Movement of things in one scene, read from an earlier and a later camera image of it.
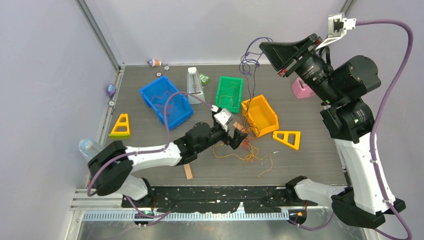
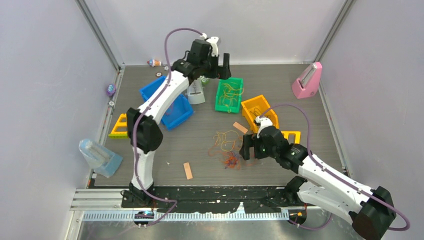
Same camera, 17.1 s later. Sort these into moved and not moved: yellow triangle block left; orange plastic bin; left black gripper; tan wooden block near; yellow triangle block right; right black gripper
Moved: left black gripper; right black gripper
Not moved: yellow triangle block right; tan wooden block near; yellow triangle block left; orange plastic bin
